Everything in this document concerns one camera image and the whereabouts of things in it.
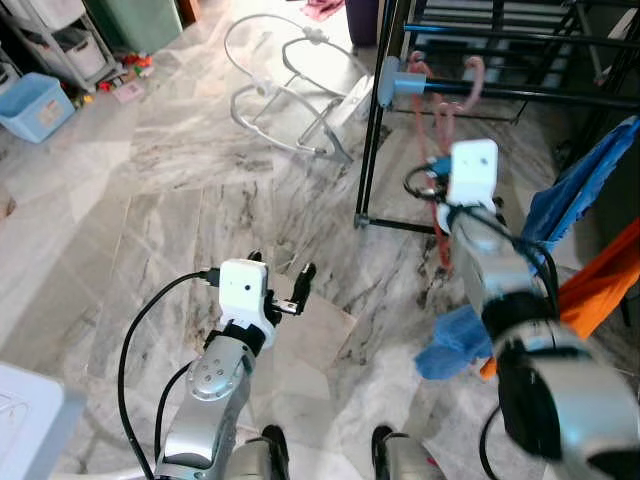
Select grey robot right leg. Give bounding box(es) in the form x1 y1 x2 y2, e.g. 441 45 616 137
372 425 446 480

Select grey robot left leg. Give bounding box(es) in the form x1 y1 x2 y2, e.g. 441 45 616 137
230 425 291 480

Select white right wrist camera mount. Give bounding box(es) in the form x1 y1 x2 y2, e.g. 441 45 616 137
445 138 500 211

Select light blue plastic bin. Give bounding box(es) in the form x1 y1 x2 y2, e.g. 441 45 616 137
0 72 76 143

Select green plastic container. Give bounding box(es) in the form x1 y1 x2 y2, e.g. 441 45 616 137
85 0 186 53

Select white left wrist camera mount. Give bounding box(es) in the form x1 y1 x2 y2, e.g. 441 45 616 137
217 258 281 329

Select pink red cloth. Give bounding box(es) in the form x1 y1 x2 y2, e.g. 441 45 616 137
300 0 346 21

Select pink square card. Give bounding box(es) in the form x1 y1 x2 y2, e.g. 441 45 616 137
115 82 148 105

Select white plastic folding table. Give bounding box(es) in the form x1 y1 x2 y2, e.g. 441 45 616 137
0 362 86 480

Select purple container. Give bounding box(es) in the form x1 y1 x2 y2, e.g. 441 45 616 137
345 0 383 46

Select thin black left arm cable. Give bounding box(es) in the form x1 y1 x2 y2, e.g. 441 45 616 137
153 362 216 466

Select grey rack rod bracket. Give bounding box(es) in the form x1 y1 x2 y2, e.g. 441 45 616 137
378 57 431 109

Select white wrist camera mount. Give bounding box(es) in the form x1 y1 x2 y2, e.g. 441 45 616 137
445 138 500 211
217 258 281 329

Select white tubular baby rocker frame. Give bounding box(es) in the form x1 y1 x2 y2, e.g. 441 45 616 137
222 12 373 166

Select pink clothes hanger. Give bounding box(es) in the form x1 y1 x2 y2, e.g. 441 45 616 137
430 55 488 273
405 50 451 151

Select black metal drying rack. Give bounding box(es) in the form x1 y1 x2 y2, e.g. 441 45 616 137
355 0 640 236

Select blue T-shirt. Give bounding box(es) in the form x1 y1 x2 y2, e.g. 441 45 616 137
415 115 640 381

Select orange T-shirt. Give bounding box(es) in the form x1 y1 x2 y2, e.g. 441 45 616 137
480 218 640 379

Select grey robot leg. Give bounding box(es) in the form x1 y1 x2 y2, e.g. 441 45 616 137
372 425 446 480
230 425 291 480

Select small colourful toys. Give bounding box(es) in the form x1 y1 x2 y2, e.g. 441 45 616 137
75 50 151 81

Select white storage trolley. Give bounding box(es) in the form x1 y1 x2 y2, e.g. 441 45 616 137
0 0 116 91

